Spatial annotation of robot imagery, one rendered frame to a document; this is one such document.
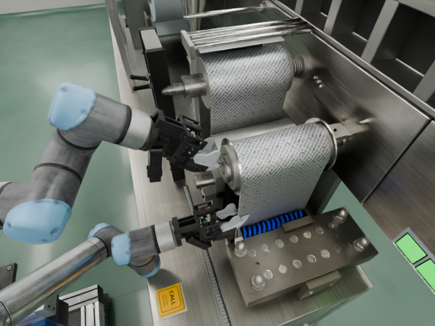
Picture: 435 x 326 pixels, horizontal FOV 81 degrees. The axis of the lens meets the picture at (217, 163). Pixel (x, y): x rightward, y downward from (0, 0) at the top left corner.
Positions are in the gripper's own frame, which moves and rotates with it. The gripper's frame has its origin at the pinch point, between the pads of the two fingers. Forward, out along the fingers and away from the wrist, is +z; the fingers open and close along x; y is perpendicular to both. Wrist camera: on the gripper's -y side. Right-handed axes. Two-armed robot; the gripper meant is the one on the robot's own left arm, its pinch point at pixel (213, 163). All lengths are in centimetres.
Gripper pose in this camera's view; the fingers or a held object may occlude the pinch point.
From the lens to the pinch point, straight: 63.6
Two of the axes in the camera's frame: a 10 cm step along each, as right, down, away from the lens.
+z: 7.3, 2.4, 6.4
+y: 6.1, -6.6, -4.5
